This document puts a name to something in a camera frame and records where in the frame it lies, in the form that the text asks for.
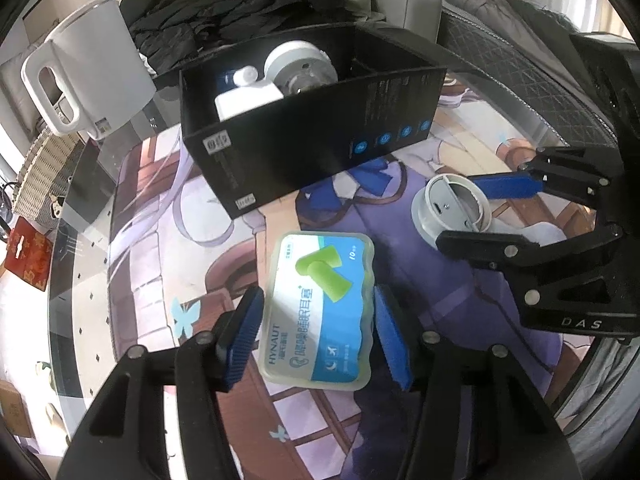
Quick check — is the grey round device clear bottle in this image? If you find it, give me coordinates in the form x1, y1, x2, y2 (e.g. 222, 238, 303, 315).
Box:
263, 40, 341, 96

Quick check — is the white wicker basket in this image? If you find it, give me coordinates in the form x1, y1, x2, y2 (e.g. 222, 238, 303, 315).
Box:
12, 127, 83, 221

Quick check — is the grey bed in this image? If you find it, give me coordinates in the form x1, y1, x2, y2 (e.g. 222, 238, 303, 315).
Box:
437, 0, 640, 151

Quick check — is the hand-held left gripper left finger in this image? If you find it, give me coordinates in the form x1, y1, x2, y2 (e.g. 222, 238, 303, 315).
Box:
55, 286, 266, 480

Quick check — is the black puffer jacket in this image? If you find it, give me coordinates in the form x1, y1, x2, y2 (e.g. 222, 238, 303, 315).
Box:
120, 0, 261, 68

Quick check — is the white electric kettle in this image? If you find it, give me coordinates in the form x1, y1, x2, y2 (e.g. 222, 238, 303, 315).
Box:
21, 0, 157, 142

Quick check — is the white round ring holder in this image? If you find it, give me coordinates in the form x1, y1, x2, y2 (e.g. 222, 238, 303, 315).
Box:
411, 174, 496, 241

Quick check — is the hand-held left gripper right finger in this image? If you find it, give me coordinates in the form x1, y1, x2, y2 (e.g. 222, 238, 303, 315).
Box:
372, 284, 576, 480

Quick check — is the brown cardboard box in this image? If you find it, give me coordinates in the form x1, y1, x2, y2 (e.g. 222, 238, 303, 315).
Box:
0, 380, 31, 438

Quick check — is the red paper bag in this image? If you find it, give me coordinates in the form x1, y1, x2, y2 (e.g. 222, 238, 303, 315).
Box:
2, 217, 53, 293

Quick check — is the printed cartoon table mat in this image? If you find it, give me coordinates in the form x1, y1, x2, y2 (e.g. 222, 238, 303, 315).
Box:
107, 75, 601, 480

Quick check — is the grey duvet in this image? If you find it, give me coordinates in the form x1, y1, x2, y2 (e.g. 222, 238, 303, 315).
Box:
440, 0, 601, 51

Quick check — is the white square box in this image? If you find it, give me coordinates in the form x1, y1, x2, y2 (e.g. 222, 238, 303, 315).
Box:
215, 82, 285, 122

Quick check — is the grey sofa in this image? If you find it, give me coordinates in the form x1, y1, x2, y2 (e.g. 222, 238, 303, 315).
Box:
370, 0, 443, 43

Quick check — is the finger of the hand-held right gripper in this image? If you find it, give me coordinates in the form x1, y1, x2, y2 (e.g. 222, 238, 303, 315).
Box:
435, 224, 626, 286
472, 146, 623, 211

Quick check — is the clear earplug case blue label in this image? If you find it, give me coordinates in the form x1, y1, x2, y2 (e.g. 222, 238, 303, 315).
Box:
259, 231, 377, 392

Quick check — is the black cardboard box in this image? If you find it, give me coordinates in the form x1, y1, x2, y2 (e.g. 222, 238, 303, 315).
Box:
179, 22, 448, 220

